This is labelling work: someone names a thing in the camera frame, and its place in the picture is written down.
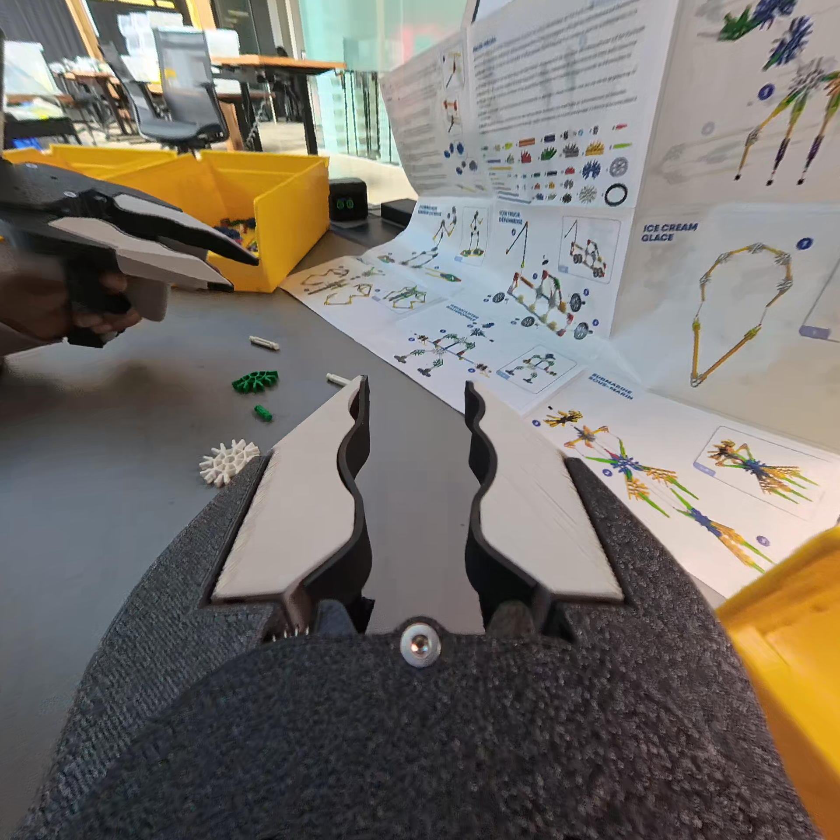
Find yellow bin with toy pieces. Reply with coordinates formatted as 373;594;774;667
171;151;330;292

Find grey desk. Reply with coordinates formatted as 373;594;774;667
0;217;840;840

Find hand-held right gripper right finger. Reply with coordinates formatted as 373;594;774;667
465;381;624;631

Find black box device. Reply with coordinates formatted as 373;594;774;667
329;180;370;229

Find pile of colourful toy pieces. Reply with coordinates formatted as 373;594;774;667
217;217;263;257

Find yellow bin with toy wheels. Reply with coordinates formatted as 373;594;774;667
0;142;178;187

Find toy instruction poster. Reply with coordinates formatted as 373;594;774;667
283;0;840;598

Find black office chair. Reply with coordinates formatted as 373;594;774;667
99;42;172;148

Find stacked yellow storage bins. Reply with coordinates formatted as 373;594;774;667
716;525;840;840

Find white snowflake toy connector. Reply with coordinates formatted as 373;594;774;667
200;439;261;488

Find person's left hand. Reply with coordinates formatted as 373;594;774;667
0;243;145;355

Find wooden office table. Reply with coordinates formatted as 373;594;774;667
208;53;349;156

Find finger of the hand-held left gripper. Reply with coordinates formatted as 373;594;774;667
46;217;237;292
82;184;261;266

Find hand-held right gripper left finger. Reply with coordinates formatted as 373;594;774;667
213;377;372;631

